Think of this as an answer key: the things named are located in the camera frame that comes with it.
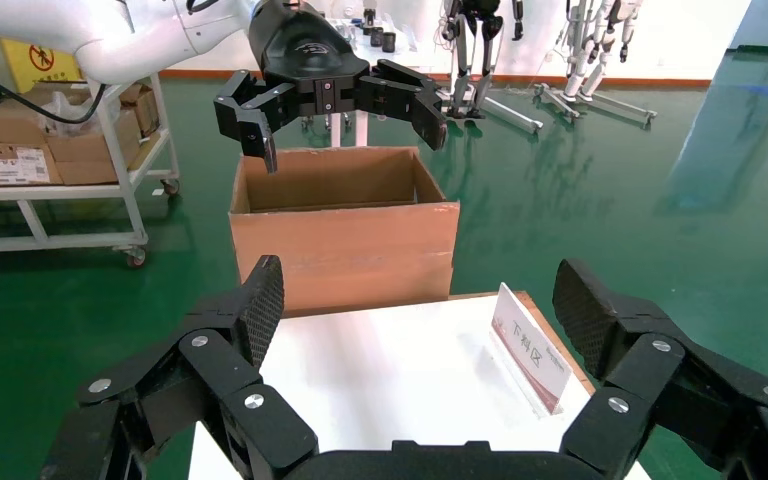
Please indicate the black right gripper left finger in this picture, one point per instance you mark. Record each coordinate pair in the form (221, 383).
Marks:
(212, 384)

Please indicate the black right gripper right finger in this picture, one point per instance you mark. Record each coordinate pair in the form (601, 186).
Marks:
(675, 384)

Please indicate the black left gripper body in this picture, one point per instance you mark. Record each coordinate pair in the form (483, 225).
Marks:
(311, 53)

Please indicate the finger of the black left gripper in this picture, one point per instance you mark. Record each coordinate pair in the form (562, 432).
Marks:
(251, 119)
(410, 99)

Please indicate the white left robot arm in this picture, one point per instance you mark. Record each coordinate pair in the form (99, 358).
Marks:
(126, 33)

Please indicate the small plain cardboard box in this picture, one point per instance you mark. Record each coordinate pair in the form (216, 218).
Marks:
(140, 109)

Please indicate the large open cardboard box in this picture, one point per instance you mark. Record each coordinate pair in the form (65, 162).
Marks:
(344, 258)

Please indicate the cardboard box with white label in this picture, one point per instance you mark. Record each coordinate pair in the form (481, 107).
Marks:
(16, 166)

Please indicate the black cylinder container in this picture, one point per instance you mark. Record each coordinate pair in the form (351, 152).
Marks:
(388, 42)
(376, 36)

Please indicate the black silver humanoid robot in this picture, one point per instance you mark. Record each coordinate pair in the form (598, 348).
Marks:
(483, 5)

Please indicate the white metal cart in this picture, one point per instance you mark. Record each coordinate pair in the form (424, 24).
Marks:
(129, 199)

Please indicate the clear acrylic sign holder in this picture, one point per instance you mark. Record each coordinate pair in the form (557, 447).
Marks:
(530, 351)

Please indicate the clear plastic bag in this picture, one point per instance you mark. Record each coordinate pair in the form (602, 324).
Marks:
(69, 112)

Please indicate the yellow warning sign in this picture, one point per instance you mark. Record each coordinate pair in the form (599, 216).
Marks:
(39, 63)

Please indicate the white tube frame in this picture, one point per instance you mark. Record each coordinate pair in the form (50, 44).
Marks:
(361, 129)

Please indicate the white floor stand frame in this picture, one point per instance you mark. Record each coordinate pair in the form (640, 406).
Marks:
(622, 112)
(516, 119)

